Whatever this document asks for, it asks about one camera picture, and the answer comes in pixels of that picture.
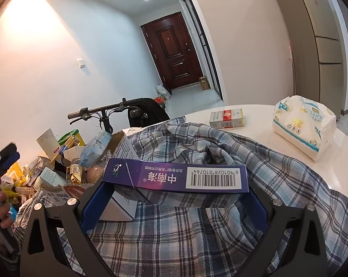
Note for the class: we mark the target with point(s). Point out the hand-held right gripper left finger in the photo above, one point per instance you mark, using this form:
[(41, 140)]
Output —
[(94, 207)]

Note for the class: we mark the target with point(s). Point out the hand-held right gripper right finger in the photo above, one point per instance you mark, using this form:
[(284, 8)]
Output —
[(256, 210)]

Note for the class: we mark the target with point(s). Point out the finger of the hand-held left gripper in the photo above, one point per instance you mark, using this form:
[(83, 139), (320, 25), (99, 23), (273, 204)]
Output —
[(9, 160)]

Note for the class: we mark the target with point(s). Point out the bun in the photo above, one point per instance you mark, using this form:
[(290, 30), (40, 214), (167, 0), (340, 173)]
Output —
[(94, 173)]

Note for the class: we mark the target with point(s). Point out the cardboard box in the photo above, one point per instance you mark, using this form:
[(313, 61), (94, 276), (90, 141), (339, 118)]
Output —
[(64, 192)]

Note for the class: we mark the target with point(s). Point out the cream small box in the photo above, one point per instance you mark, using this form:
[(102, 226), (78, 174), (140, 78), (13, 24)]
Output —
[(74, 153)]

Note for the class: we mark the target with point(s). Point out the purple barcode box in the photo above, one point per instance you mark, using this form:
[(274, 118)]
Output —
[(162, 179)]

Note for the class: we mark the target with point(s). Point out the person's left hand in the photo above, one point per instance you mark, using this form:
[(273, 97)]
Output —
[(3, 210)]

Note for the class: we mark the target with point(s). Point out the yellow packet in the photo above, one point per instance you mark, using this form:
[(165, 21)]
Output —
[(15, 173)]

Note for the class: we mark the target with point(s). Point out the pile of small packets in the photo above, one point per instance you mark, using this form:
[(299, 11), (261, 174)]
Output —
[(27, 190)]

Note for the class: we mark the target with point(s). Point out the pale green box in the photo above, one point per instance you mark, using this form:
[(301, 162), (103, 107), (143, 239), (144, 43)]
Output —
[(50, 176)]

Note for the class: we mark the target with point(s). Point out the light blue wipes pack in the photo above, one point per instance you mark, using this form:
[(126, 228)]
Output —
[(94, 150)]

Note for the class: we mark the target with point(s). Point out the yellow green-lidded container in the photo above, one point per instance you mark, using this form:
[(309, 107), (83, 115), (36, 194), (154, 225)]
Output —
[(67, 137)]

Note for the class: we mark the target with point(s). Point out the blue plaid shirt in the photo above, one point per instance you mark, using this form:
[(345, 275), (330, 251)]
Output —
[(191, 236)]

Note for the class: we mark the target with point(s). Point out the black bicycle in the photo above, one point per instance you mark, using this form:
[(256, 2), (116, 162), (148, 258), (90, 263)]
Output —
[(104, 112)]

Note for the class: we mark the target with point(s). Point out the white tissue pack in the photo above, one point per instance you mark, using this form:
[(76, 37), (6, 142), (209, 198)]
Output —
[(303, 127)]

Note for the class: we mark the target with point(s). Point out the red and white cigarette pack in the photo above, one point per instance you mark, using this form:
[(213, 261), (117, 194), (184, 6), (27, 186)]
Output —
[(227, 118)]

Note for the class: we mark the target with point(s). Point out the black bag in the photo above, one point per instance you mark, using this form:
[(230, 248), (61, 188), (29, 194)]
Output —
[(150, 112)]

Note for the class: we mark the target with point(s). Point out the white shopping bag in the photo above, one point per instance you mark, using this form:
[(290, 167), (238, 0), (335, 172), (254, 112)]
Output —
[(163, 91)]

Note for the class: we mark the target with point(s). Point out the small brown floor carton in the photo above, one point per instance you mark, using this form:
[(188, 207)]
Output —
[(204, 83)]

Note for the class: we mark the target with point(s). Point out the black-framed glass sliding door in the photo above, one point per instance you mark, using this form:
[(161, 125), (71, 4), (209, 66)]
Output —
[(211, 72)]

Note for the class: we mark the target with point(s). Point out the brown door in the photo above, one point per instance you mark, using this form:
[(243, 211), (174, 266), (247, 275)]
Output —
[(174, 52)]

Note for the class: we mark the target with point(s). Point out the beige refrigerator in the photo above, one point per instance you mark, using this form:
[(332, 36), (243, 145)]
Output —
[(326, 49)]

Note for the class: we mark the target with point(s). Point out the white wall switch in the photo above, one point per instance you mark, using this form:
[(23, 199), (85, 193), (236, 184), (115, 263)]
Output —
[(81, 63)]

